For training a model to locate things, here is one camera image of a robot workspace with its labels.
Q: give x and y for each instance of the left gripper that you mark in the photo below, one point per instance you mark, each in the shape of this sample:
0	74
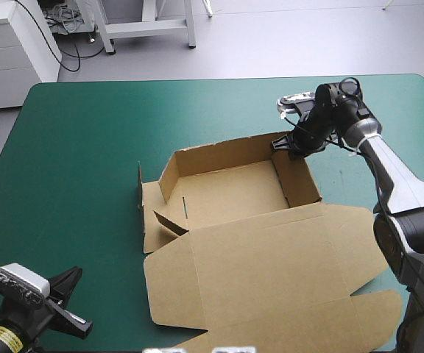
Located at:
31	316

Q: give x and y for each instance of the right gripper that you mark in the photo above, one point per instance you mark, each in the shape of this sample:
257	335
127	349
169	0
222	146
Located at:
313	132

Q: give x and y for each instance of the brown cardboard box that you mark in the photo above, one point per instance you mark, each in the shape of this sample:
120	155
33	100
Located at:
263	264

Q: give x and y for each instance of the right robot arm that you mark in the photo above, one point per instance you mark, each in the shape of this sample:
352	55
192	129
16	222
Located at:
399	191

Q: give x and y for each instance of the white drawer cabinet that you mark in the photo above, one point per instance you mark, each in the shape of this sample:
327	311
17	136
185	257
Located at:
9	55

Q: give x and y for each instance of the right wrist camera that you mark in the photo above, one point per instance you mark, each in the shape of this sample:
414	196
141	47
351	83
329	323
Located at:
296	99

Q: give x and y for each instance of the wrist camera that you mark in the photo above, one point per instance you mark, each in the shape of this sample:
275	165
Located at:
296	99
20	281

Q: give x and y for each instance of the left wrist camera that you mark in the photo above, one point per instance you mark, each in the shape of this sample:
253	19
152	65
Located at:
20	281

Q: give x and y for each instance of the white table frame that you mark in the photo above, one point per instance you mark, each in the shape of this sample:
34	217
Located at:
145	29

